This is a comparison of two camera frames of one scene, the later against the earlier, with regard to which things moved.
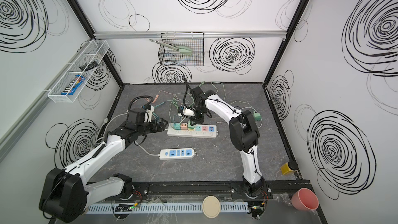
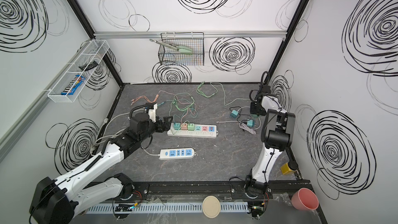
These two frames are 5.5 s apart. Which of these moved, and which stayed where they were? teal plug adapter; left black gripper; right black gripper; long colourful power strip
Moved: right black gripper
Stayed: teal plug adapter; left black gripper; long colourful power strip
